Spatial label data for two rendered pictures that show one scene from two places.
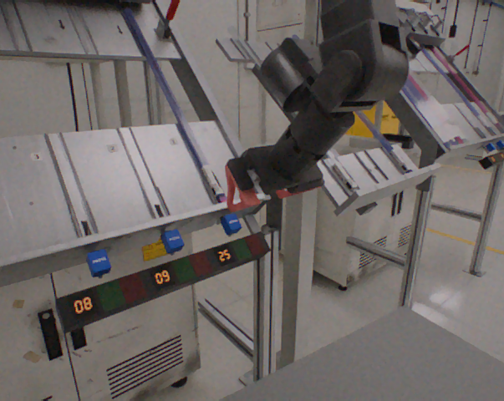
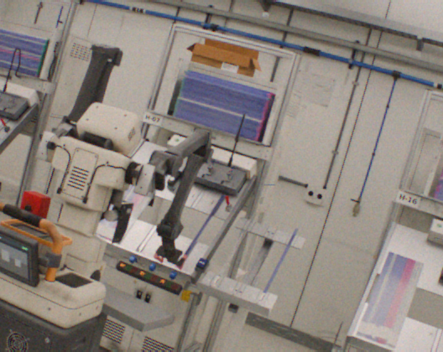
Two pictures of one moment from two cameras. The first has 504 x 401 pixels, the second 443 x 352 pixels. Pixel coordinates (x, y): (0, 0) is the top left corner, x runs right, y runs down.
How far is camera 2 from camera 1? 2.76 m
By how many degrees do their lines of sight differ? 59
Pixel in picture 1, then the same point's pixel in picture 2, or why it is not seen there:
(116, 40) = (206, 205)
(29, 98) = (282, 220)
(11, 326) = (129, 287)
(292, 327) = not seen: outside the picture
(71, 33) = (193, 199)
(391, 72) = (164, 230)
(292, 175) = (164, 253)
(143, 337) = (164, 335)
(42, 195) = (138, 238)
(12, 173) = (138, 230)
